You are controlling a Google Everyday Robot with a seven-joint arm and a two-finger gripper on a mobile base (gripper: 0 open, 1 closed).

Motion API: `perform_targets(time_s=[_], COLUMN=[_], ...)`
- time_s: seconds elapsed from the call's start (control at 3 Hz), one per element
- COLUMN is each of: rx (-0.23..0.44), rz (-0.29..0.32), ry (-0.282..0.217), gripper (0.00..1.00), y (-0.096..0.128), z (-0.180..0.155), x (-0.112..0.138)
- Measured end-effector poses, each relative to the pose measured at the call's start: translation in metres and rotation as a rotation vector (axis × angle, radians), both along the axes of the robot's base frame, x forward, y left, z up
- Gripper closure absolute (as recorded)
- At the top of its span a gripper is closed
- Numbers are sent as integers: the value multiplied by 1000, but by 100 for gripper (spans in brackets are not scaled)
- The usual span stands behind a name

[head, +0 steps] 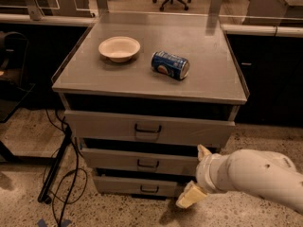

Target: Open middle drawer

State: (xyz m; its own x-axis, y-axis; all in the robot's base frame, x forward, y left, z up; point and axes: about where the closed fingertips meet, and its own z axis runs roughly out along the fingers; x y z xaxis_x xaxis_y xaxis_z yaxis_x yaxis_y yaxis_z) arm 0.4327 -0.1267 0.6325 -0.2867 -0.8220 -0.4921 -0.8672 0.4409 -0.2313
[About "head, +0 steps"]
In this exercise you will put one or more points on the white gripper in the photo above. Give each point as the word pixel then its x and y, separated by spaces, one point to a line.
pixel 203 171

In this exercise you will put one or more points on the grey drawer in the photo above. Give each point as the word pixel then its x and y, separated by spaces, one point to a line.
pixel 151 129
pixel 140 156
pixel 139 183

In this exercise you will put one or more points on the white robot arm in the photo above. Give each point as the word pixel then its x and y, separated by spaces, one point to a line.
pixel 267 175

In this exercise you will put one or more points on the grey drawer cabinet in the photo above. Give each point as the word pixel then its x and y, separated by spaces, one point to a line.
pixel 212 89

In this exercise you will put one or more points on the blue pepsi can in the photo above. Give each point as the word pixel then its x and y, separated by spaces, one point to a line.
pixel 171 65

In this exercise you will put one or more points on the blue floor tape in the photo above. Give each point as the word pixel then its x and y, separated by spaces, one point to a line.
pixel 43 223

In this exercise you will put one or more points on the white paper bowl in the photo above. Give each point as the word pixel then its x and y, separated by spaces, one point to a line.
pixel 119 49

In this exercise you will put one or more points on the black stand leg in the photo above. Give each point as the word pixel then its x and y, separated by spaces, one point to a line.
pixel 43 196

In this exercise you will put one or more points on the grey background desk right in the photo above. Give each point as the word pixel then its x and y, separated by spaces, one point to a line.
pixel 274 13

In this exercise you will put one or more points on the grey background desk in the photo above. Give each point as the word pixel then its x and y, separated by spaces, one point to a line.
pixel 68 8
pixel 274 13

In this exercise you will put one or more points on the black chair at left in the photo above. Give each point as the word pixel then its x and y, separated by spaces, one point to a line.
pixel 14 86

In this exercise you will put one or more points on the grey background desk left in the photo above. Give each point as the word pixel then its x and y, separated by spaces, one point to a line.
pixel 68 8

